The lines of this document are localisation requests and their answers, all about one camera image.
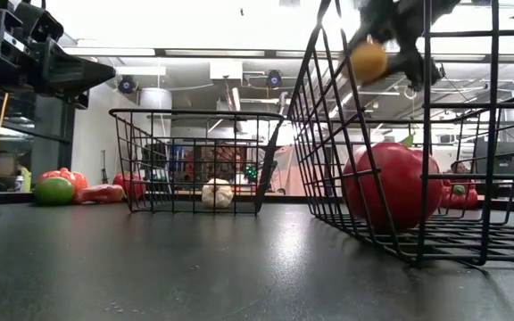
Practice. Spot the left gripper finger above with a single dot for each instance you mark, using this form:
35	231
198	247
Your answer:
74	76
38	22

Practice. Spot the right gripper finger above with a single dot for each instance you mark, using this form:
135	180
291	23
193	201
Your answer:
417	69
364	39

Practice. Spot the yellow toy lemon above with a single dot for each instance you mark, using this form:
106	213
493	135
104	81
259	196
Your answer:
368	62

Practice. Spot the red ribbed toy tomato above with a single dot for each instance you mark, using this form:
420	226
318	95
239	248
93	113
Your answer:
67	176

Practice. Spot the green toy lime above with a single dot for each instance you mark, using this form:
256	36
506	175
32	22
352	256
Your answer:
54	191

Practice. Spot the large red apple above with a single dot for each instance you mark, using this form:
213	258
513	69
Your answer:
393	185

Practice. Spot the red toy strawberry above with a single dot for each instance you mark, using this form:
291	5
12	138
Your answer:
127	183

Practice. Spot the red toy chili pepper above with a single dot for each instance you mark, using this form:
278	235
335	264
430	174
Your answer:
98	194

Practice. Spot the red toy bell pepper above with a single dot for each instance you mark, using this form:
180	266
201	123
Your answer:
460	191

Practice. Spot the white toy garlic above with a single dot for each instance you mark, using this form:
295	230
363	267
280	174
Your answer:
217	193

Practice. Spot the round black ceiling device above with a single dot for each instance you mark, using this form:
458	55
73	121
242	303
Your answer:
126	84
274	79

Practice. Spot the black tripod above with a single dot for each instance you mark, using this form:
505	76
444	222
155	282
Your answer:
104	171

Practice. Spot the person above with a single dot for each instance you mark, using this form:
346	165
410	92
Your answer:
25	176

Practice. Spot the background computer monitor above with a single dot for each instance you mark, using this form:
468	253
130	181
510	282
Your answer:
502	160

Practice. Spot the pink fabric screen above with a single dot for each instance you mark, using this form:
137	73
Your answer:
289	174

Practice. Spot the white cylindrical duct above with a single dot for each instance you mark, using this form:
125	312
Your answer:
154	107

